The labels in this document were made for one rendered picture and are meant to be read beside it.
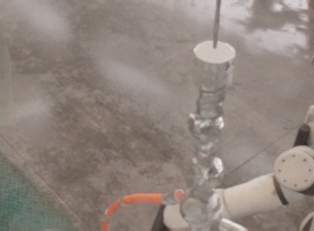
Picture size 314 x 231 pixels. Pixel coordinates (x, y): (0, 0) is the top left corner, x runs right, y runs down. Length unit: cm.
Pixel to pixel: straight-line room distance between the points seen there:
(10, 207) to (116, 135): 66
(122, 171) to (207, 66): 204
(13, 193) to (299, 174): 169
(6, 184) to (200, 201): 197
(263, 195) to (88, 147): 168
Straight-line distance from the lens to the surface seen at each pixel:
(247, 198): 103
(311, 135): 164
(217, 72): 44
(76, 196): 238
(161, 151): 255
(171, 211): 106
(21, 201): 240
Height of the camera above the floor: 176
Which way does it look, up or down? 40 degrees down
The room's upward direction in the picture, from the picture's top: straight up
